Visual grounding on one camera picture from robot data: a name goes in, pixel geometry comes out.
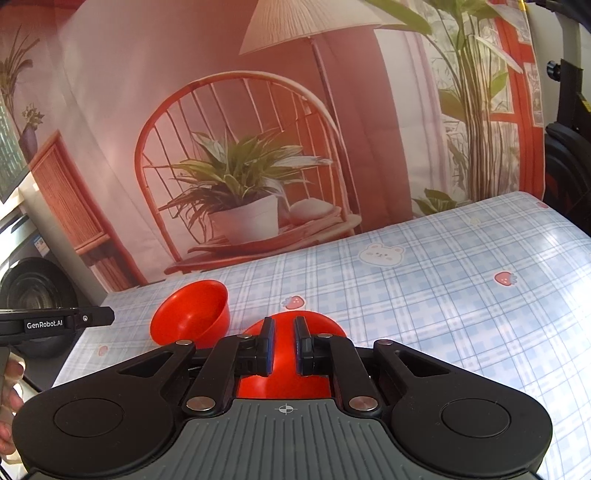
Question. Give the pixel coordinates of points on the red bowl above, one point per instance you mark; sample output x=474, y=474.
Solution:
x=191, y=318
x=285, y=355

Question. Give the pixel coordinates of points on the grey washing machine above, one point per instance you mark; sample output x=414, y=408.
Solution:
x=37, y=286

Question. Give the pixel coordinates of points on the blue plaid tablecloth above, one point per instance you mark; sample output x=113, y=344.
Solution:
x=438, y=300

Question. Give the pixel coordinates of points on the person's left hand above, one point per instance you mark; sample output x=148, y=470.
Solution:
x=9, y=397

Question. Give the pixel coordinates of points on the printed backdrop cloth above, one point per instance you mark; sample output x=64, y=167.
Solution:
x=115, y=92

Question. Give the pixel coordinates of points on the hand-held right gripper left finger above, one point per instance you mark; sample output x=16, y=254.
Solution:
x=269, y=348

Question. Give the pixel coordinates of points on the black exercise bike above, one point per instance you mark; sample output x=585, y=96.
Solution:
x=568, y=138

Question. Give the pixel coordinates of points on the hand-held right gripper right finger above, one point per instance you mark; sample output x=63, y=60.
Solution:
x=300, y=348

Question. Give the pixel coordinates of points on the dark framed window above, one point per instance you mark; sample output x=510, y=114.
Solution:
x=9, y=157

